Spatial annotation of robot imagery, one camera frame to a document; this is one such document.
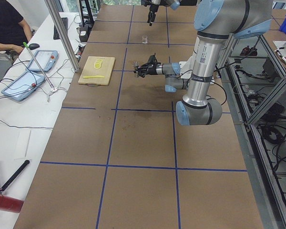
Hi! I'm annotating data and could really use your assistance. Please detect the brown paper table cover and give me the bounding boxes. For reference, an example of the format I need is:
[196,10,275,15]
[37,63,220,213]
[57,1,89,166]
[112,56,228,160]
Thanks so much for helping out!
[15,6,263,229]

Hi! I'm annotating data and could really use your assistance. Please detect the black keyboard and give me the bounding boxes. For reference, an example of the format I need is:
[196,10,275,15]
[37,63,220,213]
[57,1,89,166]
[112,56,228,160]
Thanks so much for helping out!
[53,17,69,40]

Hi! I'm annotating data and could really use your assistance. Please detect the aluminium frame post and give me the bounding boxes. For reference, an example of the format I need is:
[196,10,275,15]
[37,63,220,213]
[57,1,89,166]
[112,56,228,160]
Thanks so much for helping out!
[44,0,80,73]

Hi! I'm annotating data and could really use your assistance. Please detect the yellow plastic knife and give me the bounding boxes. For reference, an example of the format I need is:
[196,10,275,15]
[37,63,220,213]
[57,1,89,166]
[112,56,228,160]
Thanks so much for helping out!
[83,75,105,79]

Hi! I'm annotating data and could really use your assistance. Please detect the wooden cutting board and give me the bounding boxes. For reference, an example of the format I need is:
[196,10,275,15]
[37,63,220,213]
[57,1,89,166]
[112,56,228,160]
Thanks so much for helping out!
[78,56,115,86]

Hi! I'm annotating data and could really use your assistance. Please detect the seated person in black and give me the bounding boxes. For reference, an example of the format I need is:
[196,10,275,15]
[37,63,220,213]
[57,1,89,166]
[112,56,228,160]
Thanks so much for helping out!
[0,0,32,54]

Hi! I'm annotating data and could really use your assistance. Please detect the steel measuring jigger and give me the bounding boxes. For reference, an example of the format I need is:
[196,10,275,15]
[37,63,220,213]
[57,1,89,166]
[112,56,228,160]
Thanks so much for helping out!
[133,61,139,78]

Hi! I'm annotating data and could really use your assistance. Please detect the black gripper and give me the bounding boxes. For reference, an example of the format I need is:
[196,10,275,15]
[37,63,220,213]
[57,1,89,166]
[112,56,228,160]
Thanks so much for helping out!
[134,54,163,78]
[147,0,159,26]

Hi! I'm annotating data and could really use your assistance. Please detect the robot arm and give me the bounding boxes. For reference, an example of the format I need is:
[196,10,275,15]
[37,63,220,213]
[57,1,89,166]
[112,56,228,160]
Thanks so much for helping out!
[134,0,273,125]
[141,0,199,26]

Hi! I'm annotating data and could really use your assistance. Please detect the clear glass beaker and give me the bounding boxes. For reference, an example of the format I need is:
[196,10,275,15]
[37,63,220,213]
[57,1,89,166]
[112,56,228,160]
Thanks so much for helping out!
[142,35,148,44]

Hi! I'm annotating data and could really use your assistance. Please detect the red cylinder bottle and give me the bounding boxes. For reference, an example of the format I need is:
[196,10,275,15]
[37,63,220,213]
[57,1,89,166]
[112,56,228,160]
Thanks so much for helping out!
[0,194,24,213]

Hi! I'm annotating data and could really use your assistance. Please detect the left teach pendant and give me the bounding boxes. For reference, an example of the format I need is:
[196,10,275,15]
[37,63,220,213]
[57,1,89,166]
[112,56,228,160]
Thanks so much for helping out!
[1,71,45,102]

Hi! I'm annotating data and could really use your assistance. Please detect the black computer mouse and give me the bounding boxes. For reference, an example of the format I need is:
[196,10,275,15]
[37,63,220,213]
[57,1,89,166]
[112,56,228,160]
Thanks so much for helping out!
[28,43,40,50]

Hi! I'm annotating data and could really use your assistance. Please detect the right teach pendant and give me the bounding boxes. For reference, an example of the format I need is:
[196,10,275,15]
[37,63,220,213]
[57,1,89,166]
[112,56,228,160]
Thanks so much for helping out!
[28,50,59,73]

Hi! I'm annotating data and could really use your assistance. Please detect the teach pendant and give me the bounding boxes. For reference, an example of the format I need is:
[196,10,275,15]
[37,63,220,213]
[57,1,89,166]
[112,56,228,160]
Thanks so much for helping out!
[1,71,45,102]
[28,50,59,73]

